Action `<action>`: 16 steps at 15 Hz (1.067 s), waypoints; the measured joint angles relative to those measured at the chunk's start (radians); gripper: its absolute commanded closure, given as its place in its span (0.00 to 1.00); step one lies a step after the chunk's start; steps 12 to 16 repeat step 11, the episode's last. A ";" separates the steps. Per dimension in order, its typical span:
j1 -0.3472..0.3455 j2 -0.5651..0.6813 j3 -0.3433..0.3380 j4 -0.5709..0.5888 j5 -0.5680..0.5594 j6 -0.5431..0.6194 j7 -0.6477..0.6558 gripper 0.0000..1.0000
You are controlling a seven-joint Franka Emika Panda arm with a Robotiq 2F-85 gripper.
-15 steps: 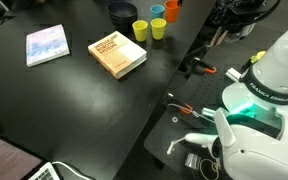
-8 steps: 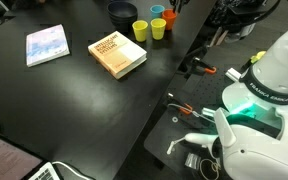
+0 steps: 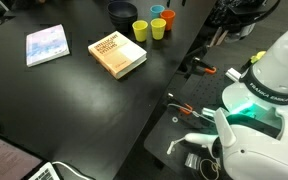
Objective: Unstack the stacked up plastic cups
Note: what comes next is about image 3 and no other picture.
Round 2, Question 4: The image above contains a blue plastic cup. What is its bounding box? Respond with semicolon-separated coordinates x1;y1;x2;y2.
149;4;166;20

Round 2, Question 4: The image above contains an orange plastic cup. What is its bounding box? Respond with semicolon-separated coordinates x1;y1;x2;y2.
159;9;177;32

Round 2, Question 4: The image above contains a yellow plastic cup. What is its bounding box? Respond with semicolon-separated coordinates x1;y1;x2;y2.
131;19;149;43
150;17;168;41

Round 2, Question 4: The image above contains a black bowl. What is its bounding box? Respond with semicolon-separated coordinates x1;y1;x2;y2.
107;0;139;34

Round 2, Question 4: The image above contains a black orange spring clamp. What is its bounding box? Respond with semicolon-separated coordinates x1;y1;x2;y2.
166;92;195;116
189;57;218;75

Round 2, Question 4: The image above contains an orange and white book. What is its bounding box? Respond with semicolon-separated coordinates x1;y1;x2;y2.
87;30;148;80

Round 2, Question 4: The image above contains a white plastic block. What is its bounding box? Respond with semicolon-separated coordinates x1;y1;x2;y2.
225;67;244;83

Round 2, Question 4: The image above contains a yellow green plastic object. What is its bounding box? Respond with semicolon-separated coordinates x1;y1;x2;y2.
249;50;267;65

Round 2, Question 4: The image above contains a white and blue book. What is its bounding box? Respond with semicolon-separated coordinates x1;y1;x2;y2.
25;23;71;68

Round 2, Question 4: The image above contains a black mounting platform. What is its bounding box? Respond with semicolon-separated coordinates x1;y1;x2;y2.
143;44;259;175

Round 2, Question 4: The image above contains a small clear plastic bag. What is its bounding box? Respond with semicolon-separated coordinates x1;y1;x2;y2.
184;152;200;170

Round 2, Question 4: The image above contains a tan rubber band loop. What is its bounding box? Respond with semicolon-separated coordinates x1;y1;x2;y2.
199;157;222;180

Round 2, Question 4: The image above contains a silver open laptop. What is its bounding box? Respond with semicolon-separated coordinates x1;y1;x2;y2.
0;125;64;180

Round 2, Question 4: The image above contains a grey cable with silver plug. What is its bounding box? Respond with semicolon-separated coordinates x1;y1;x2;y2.
167;102;217;124

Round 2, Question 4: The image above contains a white plug with cable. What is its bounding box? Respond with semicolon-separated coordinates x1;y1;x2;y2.
166;137;189;156

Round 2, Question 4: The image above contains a white laptop charger cable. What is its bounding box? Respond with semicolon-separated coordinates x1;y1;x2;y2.
51;160;96;180

